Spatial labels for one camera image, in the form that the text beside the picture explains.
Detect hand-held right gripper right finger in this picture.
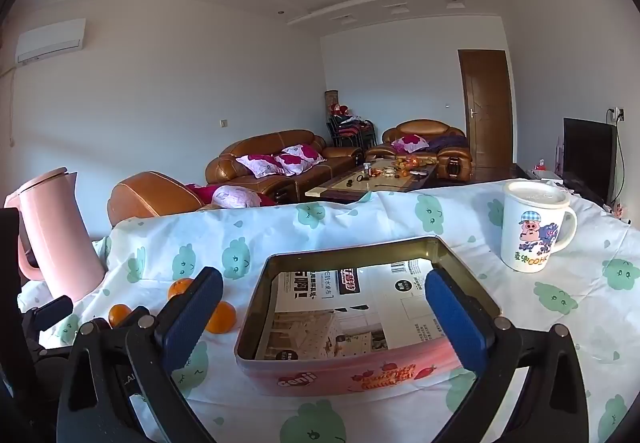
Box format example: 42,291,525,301
425,268,590,443

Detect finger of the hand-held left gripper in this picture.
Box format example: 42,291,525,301
22,294,75,331

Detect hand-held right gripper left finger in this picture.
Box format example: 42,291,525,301
56,267,224,443

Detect orange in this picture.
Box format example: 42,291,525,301
167,278,195,302
108,304,132,328
204,301,237,335

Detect pink tin box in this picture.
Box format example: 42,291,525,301
234,234,502,398

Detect pink electric kettle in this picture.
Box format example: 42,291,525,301
5,167,108,304

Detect newspaper lining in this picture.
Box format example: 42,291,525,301
255,259,448,361

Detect white cartoon mug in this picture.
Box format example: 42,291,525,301
500,180,578,272

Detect brown leather armchair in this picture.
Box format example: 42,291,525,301
365,119,473,184
106,171,211,226

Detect pale pink pillow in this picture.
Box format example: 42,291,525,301
211,185,261,210

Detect white pillow with magenta print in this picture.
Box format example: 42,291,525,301
391,134,430,154
272,143,326,176
235,154,282,178

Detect dark television cabinet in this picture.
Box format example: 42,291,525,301
512,163,621,214

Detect wooden coffee table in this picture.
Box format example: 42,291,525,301
305,158,438,204

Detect purple blanket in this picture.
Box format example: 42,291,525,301
425,135,468,154

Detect long brown leather sofa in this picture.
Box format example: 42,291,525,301
205,129,365,194

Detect stacked dark chairs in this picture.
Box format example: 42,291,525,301
326,115,377,151

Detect black television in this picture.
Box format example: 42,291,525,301
562,117,618,206

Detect brown wooden door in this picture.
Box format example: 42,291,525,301
457,49,516,170

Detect white air conditioner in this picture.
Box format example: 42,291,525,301
15,19,87,66

